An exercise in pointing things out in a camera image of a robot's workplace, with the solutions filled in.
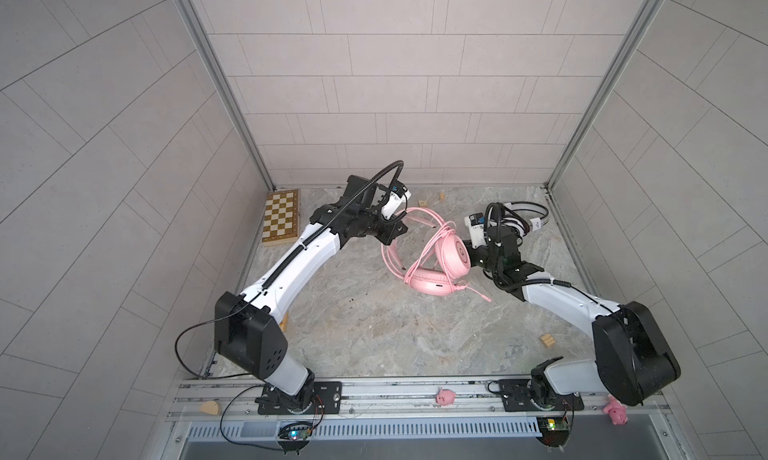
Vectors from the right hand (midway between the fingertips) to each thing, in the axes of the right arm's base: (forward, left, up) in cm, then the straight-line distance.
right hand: (453, 243), depth 87 cm
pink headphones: (-17, +6, +19) cm, 27 cm away
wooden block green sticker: (+26, +6, -10) cm, 29 cm away
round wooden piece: (-35, +63, -8) cm, 72 cm away
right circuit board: (-44, -17, -14) cm, 49 cm away
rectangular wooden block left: (-16, +49, -10) cm, 53 cm away
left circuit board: (-42, +42, -8) cm, 59 cm away
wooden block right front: (-25, -22, -11) cm, 35 cm away
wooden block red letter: (+28, -2, -9) cm, 30 cm away
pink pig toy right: (-42, -31, -10) cm, 53 cm away
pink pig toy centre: (-37, +8, -10) cm, 39 cm away
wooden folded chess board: (+20, +57, -6) cm, 60 cm away
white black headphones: (+8, -24, -4) cm, 26 cm away
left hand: (-2, +12, +13) cm, 18 cm away
